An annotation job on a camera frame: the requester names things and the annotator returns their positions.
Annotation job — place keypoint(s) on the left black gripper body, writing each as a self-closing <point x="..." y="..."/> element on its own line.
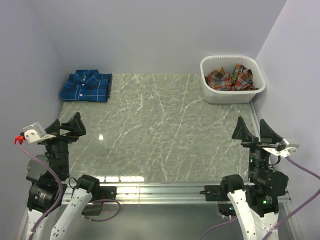
<point x="60" y="140"/>

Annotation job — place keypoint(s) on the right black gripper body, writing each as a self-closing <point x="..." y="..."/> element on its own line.
<point x="254" y="146"/>

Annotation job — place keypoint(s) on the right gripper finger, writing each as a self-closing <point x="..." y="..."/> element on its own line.
<point x="241" y="132"/>
<point x="267" y="134"/>

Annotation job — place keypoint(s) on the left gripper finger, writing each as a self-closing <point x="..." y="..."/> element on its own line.
<point x="53" y="127"/>
<point x="74" y="126"/>

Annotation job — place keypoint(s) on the red brown plaid shirt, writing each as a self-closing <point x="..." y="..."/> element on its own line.
<point x="240" y="79"/>

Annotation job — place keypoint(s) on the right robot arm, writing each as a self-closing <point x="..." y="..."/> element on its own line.
<point x="256" y="205"/>

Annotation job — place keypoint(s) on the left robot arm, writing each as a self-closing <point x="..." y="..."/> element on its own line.
<point x="47" y="173"/>

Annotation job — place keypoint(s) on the blue plaid folded shirt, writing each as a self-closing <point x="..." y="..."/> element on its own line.
<point x="88" y="85"/>

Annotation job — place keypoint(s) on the white plastic basin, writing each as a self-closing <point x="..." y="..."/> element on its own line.
<point x="210" y="63"/>

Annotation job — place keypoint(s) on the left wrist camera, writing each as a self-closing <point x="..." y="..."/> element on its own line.
<point x="33" y="133"/>

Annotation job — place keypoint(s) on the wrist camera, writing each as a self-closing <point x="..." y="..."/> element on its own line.
<point x="283" y="149"/>
<point x="33" y="133"/>

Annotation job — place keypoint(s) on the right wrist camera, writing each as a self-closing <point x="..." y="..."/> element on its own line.
<point x="283" y="149"/>

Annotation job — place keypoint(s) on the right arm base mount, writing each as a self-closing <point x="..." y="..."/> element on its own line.
<point x="213" y="193"/>

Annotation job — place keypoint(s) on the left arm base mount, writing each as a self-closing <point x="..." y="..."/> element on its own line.
<point x="107" y="192"/>

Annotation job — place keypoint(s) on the black box under rail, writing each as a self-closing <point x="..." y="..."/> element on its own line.
<point x="93" y="209"/>

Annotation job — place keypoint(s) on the aluminium rail frame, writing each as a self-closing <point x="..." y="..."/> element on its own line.
<point x="155" y="193"/>

